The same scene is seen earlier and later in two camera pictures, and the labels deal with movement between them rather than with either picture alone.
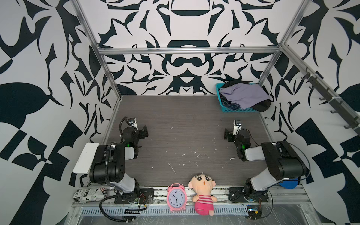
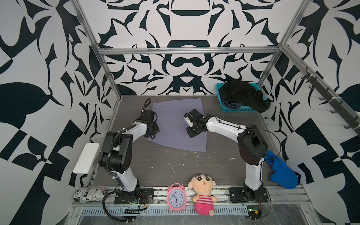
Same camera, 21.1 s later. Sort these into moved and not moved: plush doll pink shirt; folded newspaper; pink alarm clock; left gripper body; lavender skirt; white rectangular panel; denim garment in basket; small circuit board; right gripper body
Moved: lavender skirt; right gripper body; left gripper body
Not moved: plush doll pink shirt; white rectangular panel; small circuit board; denim garment in basket; folded newspaper; pink alarm clock
